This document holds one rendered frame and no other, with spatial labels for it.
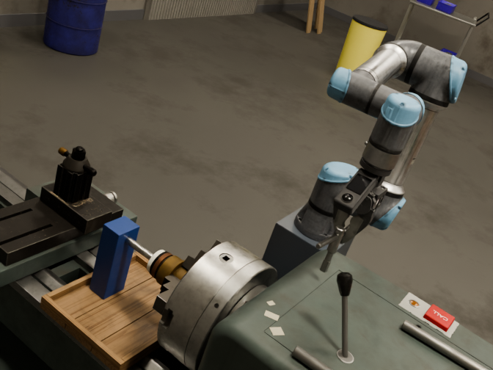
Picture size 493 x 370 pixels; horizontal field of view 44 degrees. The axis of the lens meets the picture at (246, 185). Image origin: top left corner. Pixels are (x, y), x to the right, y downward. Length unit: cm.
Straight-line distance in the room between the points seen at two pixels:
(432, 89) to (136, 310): 101
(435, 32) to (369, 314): 958
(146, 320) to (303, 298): 53
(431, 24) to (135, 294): 945
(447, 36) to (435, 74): 906
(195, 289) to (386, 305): 45
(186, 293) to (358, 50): 656
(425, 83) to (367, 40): 601
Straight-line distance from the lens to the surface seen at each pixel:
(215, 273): 140
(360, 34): 773
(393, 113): 129
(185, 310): 140
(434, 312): 153
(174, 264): 156
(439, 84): 174
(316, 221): 188
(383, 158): 132
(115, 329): 169
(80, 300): 175
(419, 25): 1091
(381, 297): 150
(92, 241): 195
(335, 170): 183
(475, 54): 1070
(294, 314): 132
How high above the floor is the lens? 205
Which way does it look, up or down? 27 degrees down
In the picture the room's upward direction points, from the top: 19 degrees clockwise
